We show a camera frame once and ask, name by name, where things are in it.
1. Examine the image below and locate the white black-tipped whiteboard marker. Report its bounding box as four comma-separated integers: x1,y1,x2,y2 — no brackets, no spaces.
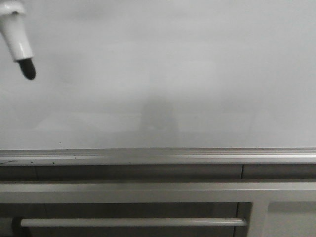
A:
0,0,36,80

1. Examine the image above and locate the white whiteboard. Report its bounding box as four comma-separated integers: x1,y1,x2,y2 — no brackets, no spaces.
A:
0,0,316,150

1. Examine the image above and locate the aluminium whiteboard marker tray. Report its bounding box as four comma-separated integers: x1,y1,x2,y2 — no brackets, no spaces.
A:
0,147,316,166

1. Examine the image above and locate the white cabinet frame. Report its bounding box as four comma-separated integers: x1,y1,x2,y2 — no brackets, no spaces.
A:
0,181,316,237

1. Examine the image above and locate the white horizontal bar handle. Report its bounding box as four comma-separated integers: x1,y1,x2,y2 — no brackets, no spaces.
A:
21,218,247,228

